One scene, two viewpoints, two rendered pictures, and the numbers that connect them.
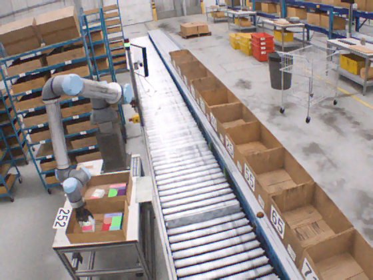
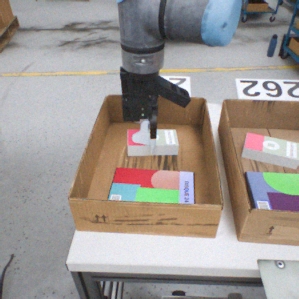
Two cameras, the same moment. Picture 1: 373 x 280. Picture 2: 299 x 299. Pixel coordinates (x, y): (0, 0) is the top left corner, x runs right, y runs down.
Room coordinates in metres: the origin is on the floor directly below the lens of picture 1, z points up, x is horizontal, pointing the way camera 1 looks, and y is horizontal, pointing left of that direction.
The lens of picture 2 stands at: (1.42, 0.13, 1.24)
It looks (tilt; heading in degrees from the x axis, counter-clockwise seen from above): 40 degrees down; 94
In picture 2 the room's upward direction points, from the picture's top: straight up
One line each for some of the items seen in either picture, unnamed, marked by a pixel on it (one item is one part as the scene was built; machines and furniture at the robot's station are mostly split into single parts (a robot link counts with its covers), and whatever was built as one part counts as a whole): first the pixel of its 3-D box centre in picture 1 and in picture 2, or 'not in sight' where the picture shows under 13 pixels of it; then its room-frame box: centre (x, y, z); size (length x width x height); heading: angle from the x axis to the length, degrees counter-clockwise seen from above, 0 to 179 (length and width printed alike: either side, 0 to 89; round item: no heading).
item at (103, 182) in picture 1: (104, 191); (290, 161); (1.71, 0.64, 0.80); 0.38 x 0.28 x 0.10; 90
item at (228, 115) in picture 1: (234, 123); not in sight; (2.15, -0.40, 0.96); 0.39 x 0.29 x 0.17; 8
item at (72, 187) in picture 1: (72, 189); (143, 13); (1.36, 0.71, 1.09); 0.10 x 0.09 x 0.12; 160
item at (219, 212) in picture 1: (204, 217); not in sight; (1.36, -0.04, 0.76); 0.46 x 0.01 x 0.09; 98
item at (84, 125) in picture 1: (84, 120); not in sight; (3.07, 1.11, 0.79); 0.40 x 0.30 x 0.10; 99
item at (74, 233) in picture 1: (98, 221); (151, 153); (1.38, 0.64, 0.80); 0.38 x 0.28 x 0.10; 90
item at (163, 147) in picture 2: (88, 225); (152, 142); (1.38, 0.71, 0.78); 0.13 x 0.07 x 0.04; 8
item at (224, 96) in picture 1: (219, 105); not in sight; (2.54, -0.34, 0.96); 0.39 x 0.29 x 0.17; 8
